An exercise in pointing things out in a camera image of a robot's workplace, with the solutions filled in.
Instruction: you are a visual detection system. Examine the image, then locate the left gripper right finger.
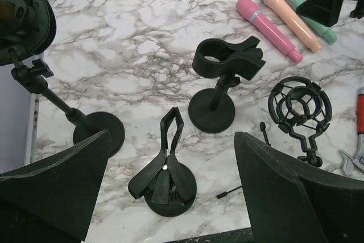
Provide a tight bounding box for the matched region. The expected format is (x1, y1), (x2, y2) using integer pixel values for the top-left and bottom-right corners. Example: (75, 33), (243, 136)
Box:
(234, 132), (363, 242)

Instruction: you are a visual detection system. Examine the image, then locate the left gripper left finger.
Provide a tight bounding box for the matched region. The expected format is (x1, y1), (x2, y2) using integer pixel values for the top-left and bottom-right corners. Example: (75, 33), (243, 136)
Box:
(1, 130), (111, 242)

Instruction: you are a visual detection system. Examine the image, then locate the mint green microphone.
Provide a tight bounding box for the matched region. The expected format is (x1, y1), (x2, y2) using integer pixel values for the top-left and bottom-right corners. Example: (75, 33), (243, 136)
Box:
(275, 0), (338, 44)

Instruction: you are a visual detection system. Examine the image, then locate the beige microphone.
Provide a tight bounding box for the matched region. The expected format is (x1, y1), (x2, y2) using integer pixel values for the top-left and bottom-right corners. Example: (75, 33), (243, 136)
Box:
(263, 0), (322, 53)

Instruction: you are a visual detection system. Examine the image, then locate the pink microphone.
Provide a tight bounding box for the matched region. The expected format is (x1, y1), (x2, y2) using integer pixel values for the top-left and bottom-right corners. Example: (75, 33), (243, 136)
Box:
(236, 0), (303, 63)

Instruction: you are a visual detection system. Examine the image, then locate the black tripod shock-mount stand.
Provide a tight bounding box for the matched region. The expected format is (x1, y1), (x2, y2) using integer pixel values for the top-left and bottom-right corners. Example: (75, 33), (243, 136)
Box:
(216, 75), (333, 201)

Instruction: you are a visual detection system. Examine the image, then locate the black round-base pink-mic stand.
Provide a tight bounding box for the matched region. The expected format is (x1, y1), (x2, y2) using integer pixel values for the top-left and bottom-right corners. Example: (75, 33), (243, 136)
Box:
(128, 107), (197, 217)

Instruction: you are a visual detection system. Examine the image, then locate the black round-base clip stand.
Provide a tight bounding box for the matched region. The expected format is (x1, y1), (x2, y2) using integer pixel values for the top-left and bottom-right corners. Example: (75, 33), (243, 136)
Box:
(188, 36), (266, 134)

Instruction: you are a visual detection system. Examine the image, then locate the black gold-mic stand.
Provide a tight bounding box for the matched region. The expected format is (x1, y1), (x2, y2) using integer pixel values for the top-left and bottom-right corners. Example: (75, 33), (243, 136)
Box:
(1, 0), (125, 157)

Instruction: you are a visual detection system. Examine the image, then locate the gold microphone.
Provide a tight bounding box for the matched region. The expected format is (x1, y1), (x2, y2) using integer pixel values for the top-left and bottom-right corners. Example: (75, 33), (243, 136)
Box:
(1, 0), (19, 38)

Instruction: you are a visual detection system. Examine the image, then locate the red-handled adjustable wrench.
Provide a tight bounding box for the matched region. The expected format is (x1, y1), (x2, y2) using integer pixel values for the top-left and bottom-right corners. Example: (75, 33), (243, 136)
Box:
(339, 87), (364, 176)

